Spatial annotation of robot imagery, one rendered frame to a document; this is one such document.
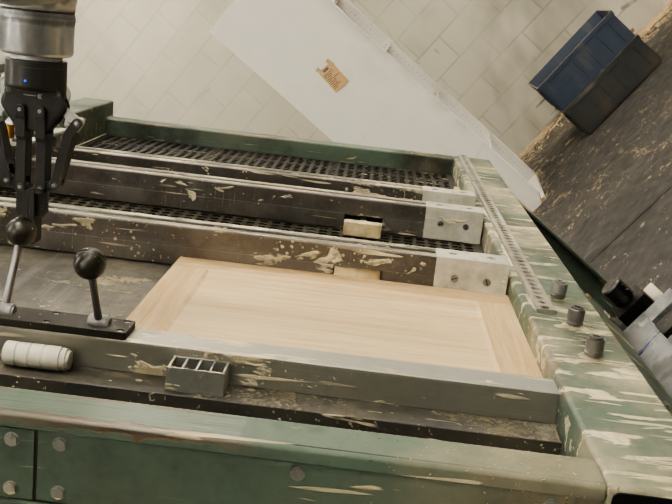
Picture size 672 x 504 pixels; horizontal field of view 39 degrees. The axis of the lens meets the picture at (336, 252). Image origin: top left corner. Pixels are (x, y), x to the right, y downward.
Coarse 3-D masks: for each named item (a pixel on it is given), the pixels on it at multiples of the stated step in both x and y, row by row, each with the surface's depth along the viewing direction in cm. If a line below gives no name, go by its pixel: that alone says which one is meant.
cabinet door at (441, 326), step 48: (192, 288) 146; (240, 288) 149; (288, 288) 152; (336, 288) 155; (384, 288) 157; (432, 288) 160; (240, 336) 128; (288, 336) 130; (336, 336) 132; (384, 336) 134; (432, 336) 137; (480, 336) 139
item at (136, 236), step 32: (0, 224) 163; (64, 224) 163; (96, 224) 162; (128, 224) 162; (160, 224) 162; (192, 224) 165; (224, 224) 166; (128, 256) 163; (160, 256) 163; (192, 256) 163; (224, 256) 162; (256, 256) 162; (288, 256) 162; (320, 256) 162; (352, 256) 161; (384, 256) 161; (416, 256) 161; (448, 256) 161; (480, 256) 163; (480, 288) 161
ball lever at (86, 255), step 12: (84, 252) 109; (96, 252) 109; (84, 264) 108; (96, 264) 109; (84, 276) 109; (96, 276) 109; (96, 288) 113; (96, 300) 114; (96, 312) 115; (96, 324) 116; (108, 324) 117
